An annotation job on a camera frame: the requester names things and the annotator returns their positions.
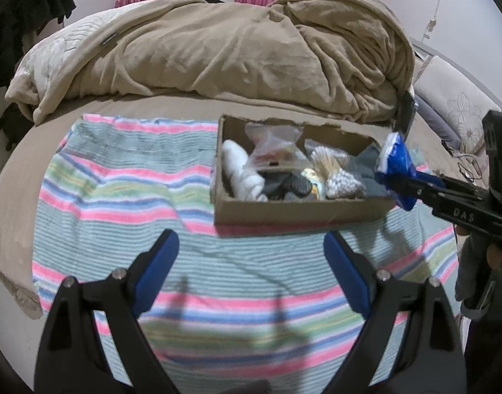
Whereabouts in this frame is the clear snack packet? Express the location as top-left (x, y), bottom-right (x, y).
top-left (245, 123), bottom-right (309, 170)

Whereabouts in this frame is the white cloth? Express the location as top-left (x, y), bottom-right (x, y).
top-left (222, 140), bottom-right (269, 203)

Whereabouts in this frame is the black cable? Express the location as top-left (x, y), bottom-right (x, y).
top-left (454, 150), bottom-right (483, 183)

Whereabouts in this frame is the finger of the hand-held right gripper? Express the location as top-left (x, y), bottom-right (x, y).
top-left (392, 178), bottom-right (441, 215)
top-left (415, 173), bottom-right (489, 198)

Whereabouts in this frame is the blue and white packet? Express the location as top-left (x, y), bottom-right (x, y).
top-left (374, 131), bottom-right (420, 212)

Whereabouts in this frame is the striped cloth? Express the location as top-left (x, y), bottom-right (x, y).
top-left (31, 114), bottom-right (459, 390)

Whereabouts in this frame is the grey knitted cloth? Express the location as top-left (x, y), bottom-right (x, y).
top-left (355, 147), bottom-right (393, 198)

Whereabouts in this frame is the grey pillow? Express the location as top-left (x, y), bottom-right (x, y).
top-left (415, 98), bottom-right (461, 148)

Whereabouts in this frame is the white floral pillow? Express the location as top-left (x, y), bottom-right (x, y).
top-left (415, 55), bottom-right (502, 152)

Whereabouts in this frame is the beige blanket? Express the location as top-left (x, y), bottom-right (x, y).
top-left (5, 0), bottom-right (416, 126)

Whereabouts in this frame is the brown cardboard box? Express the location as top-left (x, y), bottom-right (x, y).
top-left (210, 115), bottom-right (399, 227)

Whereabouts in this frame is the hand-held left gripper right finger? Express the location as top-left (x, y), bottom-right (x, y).
top-left (322, 230), bottom-right (467, 394)

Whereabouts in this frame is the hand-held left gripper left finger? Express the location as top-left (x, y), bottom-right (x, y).
top-left (34, 229), bottom-right (181, 394)

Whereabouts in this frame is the bag of cotton swabs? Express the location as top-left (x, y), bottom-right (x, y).
top-left (304, 140), bottom-right (368, 200)

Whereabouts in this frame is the dark cloth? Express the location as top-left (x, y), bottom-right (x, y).
top-left (0, 104), bottom-right (34, 152)

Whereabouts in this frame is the person's right hand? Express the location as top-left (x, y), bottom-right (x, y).
top-left (486, 243), bottom-right (502, 271)

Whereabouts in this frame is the pile of black clothes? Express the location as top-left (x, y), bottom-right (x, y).
top-left (0, 0), bottom-right (77, 91)

